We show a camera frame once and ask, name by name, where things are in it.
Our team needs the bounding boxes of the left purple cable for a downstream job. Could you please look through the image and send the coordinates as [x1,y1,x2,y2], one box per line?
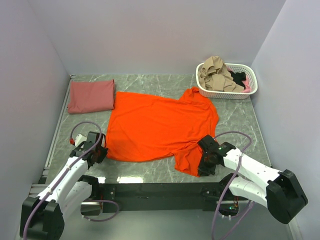
[22,121,104,240]

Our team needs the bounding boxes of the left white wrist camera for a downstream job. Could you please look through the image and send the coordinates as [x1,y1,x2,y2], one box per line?
[69,133,87,147]

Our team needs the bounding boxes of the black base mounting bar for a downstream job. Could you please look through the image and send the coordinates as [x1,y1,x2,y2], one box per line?
[97,182,248,213]

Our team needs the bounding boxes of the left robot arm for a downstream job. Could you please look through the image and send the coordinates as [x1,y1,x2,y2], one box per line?
[19,131,108,240]

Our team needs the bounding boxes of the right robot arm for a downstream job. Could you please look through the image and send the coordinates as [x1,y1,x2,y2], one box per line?
[197,135,309,224]

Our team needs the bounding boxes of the beige crumpled t-shirt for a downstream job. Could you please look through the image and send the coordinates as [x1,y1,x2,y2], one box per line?
[197,56,244,93]

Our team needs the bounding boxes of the folded pink t-shirt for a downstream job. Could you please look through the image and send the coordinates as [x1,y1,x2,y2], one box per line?
[67,79,116,114]

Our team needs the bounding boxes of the pink garment in basket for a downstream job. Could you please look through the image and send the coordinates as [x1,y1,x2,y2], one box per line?
[242,79,252,93]

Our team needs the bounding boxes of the orange t-shirt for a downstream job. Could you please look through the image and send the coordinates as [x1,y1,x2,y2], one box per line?
[106,87,219,177]

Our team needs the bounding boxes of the white plastic laundry basket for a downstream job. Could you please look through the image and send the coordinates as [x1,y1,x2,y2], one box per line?
[195,62,259,100]

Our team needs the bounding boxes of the black garment in basket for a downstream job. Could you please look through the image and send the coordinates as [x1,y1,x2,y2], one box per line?
[228,70,247,89]

